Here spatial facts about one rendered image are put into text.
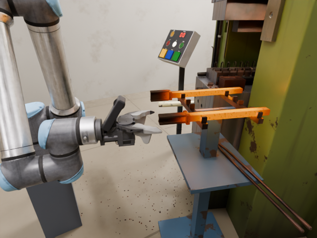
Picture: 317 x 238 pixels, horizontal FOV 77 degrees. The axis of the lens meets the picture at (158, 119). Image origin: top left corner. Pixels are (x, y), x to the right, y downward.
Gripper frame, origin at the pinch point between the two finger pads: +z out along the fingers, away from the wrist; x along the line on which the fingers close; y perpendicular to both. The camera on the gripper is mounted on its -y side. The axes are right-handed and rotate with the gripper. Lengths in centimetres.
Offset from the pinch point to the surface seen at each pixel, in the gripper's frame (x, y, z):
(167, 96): -23.1, 0.8, 8.4
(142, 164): -97, 97, 2
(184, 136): -28.8, 26.3, 19.5
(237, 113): 1.4, -0.3, 28.2
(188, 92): -22.5, -0.8, 18.0
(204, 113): 0.3, -0.8, 16.3
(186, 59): -98, -2, 40
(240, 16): -50, -32, 53
